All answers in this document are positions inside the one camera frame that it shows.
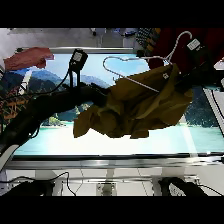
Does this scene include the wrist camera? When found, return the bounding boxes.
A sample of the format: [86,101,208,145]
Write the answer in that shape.
[185,37,210,69]
[67,48,90,88]

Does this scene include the pink garment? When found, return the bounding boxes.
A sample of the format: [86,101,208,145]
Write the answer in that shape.
[3,46,55,72]

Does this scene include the white clothes hanger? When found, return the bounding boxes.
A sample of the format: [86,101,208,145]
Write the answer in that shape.
[102,30,194,94]

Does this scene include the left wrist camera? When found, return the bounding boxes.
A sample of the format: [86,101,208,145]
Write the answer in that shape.
[67,48,90,88]

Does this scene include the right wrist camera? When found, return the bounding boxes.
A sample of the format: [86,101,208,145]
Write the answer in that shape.
[185,37,210,69]

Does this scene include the checked garment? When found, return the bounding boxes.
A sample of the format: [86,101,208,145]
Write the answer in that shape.
[134,28,162,57]

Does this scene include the black cable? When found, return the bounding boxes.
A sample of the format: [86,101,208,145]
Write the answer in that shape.
[0,171,78,197]
[209,89,224,122]

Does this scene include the mustard long-sleeved shirt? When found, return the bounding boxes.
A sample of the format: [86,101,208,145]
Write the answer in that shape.
[72,62,195,140]

